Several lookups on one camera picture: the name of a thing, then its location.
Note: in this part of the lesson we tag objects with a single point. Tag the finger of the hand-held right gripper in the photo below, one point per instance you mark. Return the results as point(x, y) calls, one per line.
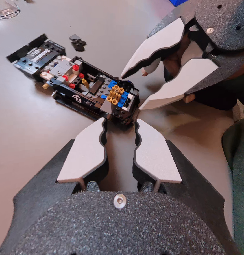
point(185, 81)
point(161, 40)

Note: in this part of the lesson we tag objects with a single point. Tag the blue plastic bin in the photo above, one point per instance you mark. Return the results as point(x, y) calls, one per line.
point(178, 2)

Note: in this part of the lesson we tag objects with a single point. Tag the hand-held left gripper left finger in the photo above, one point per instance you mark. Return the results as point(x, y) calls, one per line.
point(82, 157)

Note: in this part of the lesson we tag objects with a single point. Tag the lego car model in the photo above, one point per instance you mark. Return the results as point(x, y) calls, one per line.
point(74, 83)

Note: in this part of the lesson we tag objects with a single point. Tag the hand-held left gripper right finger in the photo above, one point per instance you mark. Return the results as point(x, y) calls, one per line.
point(158, 157)

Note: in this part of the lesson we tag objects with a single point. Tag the black wedge lego plate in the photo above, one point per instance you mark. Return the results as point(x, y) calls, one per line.
point(79, 45)

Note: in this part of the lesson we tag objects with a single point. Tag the clear lego windshield piece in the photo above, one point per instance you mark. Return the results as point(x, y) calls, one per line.
point(6, 10)

